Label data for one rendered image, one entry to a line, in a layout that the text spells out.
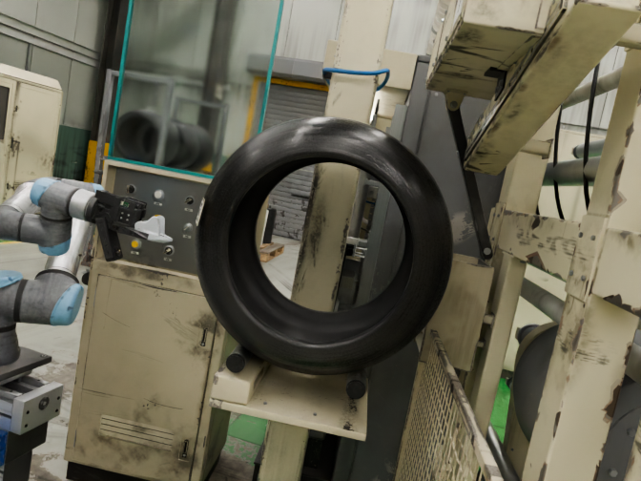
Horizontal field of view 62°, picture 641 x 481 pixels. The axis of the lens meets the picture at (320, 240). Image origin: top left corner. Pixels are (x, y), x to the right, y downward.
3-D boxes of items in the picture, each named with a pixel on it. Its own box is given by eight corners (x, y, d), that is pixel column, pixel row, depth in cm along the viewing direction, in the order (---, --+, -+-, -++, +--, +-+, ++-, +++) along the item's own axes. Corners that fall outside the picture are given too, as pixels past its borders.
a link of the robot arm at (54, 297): (14, 331, 143) (60, 197, 180) (75, 336, 147) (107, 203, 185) (11, 304, 135) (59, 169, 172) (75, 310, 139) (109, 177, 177)
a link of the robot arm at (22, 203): (24, 168, 173) (-29, 201, 128) (61, 175, 176) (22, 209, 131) (21, 202, 176) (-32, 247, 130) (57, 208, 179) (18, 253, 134)
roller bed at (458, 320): (412, 341, 168) (432, 248, 164) (459, 350, 167) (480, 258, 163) (418, 361, 148) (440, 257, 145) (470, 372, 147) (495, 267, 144)
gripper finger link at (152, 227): (172, 222, 129) (136, 211, 129) (165, 246, 129) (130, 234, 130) (176, 221, 132) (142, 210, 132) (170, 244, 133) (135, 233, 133)
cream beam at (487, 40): (422, 90, 146) (433, 34, 144) (514, 105, 144) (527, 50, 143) (457, 22, 86) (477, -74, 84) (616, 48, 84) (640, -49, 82)
